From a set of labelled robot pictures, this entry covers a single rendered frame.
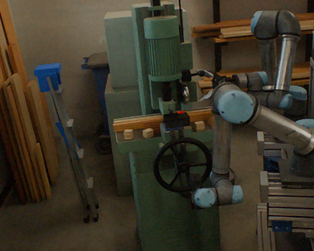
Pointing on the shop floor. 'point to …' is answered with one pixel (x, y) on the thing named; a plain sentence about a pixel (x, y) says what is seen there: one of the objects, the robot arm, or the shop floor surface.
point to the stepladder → (68, 136)
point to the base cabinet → (173, 214)
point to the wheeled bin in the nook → (101, 57)
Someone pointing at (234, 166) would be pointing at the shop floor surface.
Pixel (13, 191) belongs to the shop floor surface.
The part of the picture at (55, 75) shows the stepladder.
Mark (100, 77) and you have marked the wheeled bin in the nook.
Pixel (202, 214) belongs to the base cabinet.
